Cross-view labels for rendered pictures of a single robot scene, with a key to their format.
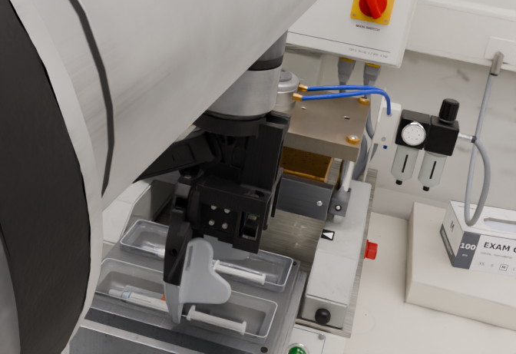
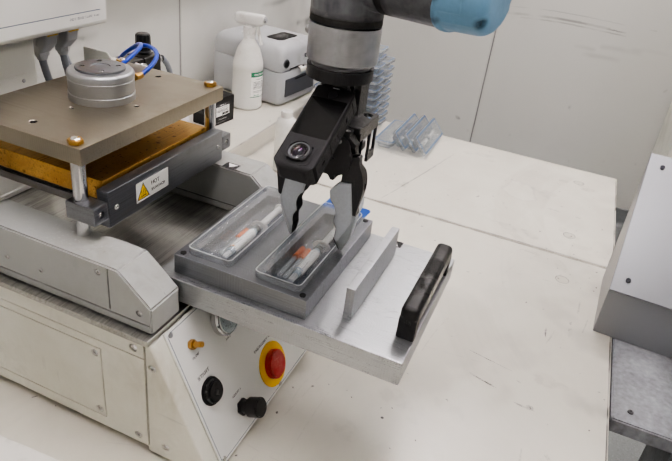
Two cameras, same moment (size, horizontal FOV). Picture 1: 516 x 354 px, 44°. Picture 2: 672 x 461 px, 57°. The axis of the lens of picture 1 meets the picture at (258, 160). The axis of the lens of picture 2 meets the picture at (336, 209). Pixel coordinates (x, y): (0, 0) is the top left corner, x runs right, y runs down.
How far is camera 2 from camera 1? 76 cm
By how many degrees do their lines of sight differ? 70
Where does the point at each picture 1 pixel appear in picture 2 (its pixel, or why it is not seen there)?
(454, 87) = not seen: hidden behind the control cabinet
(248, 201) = (374, 121)
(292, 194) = (204, 152)
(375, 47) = (89, 9)
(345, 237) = (236, 160)
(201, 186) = (361, 129)
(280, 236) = (157, 210)
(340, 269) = (269, 175)
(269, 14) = not seen: outside the picture
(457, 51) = not seen: outside the picture
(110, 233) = (165, 285)
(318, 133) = (191, 92)
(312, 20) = (33, 3)
